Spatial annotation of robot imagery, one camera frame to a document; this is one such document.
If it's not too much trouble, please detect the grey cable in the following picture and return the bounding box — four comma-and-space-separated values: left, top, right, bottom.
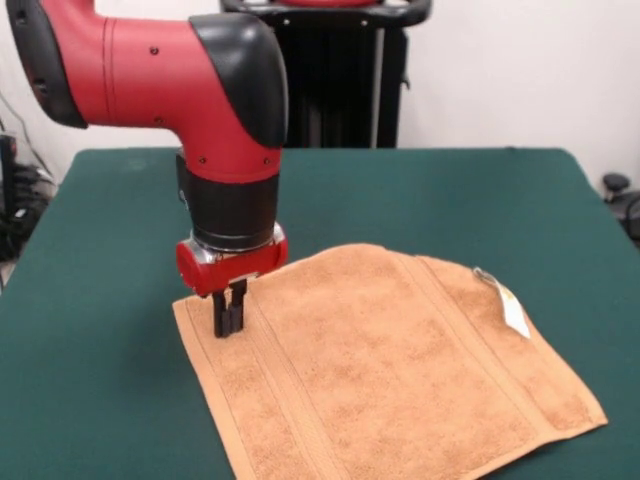
0, 92, 55, 182

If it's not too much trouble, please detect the black electronics box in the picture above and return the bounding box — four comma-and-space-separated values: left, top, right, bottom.
0, 132, 20, 217

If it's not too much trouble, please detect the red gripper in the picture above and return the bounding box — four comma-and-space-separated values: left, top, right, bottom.
174, 222, 290, 341

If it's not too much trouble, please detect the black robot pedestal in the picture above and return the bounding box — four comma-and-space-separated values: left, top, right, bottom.
219, 0, 432, 149

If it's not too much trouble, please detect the black cable bundle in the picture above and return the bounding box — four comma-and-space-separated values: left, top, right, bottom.
0, 163, 58, 262

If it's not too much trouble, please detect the tan terry towel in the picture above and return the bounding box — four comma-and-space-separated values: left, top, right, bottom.
172, 242, 609, 480

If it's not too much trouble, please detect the dark green table cloth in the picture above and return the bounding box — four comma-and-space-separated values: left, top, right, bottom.
0, 146, 640, 480

